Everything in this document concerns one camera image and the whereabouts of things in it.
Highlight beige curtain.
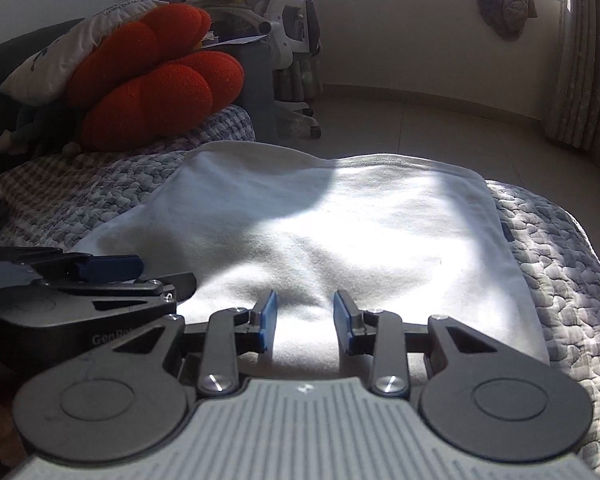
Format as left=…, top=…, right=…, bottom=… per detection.
left=543, top=0, right=600, bottom=153

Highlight white office chair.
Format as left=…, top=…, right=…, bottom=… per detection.
left=204, top=0, right=322, bottom=144

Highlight white printed pillow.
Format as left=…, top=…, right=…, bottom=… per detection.
left=0, top=0, right=166, bottom=106

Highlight grey quilted bed cover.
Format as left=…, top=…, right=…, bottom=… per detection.
left=0, top=107, right=600, bottom=476

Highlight red flower-shaped cushion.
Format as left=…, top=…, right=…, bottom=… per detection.
left=65, top=3, right=245, bottom=152

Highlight cream Winnie the Pooh sweatshirt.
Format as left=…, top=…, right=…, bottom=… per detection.
left=78, top=141, right=548, bottom=378

